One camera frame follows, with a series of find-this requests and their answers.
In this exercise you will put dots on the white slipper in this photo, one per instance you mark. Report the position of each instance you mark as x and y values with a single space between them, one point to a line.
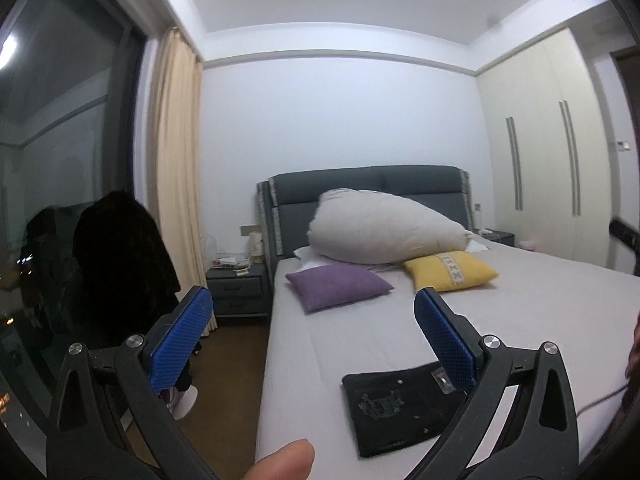
182 402

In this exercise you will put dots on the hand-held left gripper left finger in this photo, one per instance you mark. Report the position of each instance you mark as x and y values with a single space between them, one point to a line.
180 340

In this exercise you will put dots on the large dark window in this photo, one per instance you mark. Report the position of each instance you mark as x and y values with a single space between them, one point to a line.
60 110

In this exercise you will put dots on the wall socket panel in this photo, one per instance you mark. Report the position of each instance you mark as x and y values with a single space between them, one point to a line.
248 230

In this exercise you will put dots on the clutter on nightstand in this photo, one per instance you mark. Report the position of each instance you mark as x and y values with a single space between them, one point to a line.
230 264

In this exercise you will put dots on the grey nightstand beside curtain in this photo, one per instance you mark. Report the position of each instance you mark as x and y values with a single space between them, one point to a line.
235 295

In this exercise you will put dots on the dark wooden door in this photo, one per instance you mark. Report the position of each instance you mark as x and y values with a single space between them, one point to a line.
631 90

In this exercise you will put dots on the grey nightstand beside wardrobe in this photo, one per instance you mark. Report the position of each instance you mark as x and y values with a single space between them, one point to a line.
502 238

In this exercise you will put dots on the dark hanging coat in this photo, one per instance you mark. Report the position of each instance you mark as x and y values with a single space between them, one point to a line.
120 260

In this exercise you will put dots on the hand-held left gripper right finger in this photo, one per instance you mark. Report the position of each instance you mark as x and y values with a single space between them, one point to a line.
445 340

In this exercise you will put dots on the person's left hand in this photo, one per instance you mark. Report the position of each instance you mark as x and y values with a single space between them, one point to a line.
280 462

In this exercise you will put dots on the bed with white sheet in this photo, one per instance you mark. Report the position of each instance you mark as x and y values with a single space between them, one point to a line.
350 340

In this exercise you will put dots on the purple pillow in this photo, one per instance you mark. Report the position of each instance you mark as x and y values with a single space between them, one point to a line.
335 285

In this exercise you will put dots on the person's right hand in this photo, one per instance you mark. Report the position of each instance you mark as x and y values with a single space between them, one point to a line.
635 355

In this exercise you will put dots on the large white pillow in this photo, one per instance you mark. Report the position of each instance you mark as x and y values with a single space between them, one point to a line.
380 225

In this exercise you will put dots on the yellow pillow with patterned stripe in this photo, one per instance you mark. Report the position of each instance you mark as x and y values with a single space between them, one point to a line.
470 270

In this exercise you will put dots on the grey upholstered headboard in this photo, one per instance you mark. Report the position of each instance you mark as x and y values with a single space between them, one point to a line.
350 185

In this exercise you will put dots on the white flat pillow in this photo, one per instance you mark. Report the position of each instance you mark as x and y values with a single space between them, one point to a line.
307 257

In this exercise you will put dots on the beige curtain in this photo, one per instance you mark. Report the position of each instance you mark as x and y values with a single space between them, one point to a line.
172 160

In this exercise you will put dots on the black pants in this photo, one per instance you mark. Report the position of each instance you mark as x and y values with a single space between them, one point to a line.
390 410

